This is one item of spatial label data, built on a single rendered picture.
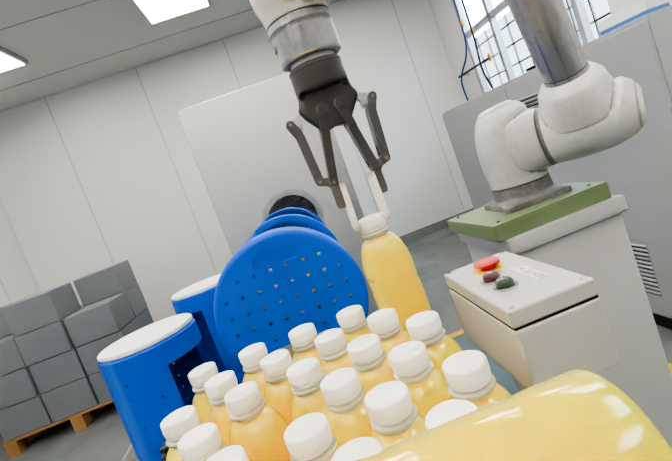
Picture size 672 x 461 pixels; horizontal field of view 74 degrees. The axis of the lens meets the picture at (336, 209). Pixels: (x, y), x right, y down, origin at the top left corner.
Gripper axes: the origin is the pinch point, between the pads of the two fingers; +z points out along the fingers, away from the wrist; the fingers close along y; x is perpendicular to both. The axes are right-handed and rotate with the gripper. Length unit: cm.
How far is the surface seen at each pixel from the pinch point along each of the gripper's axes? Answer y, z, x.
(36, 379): 264, 71, -320
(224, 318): 28.5, 12.5, -18.4
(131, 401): 70, 34, -60
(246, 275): 22.0, 6.6, -18.4
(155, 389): 63, 33, -60
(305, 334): 14.1, 14.0, 1.8
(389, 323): 3.4, 14.5, 8.5
